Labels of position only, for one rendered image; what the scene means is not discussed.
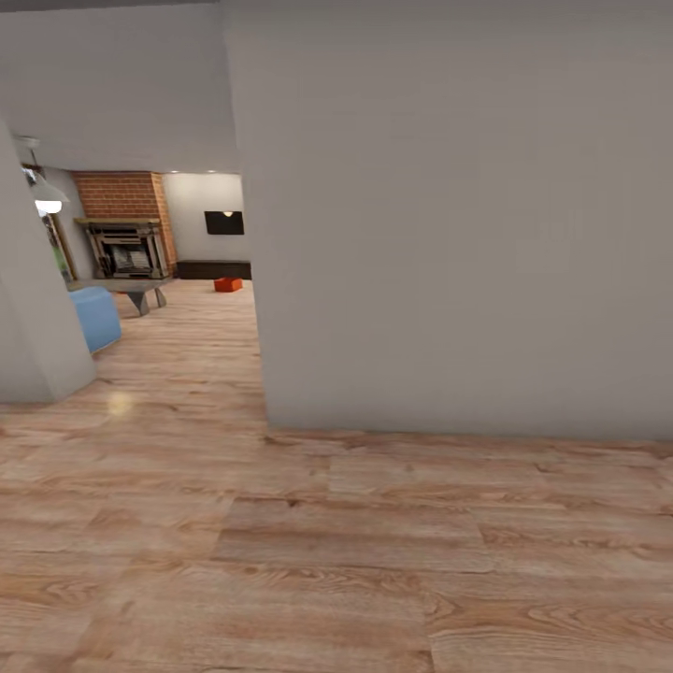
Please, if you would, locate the storage box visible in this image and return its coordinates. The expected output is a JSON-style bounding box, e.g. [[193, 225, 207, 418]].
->
[[213, 278, 243, 293]]

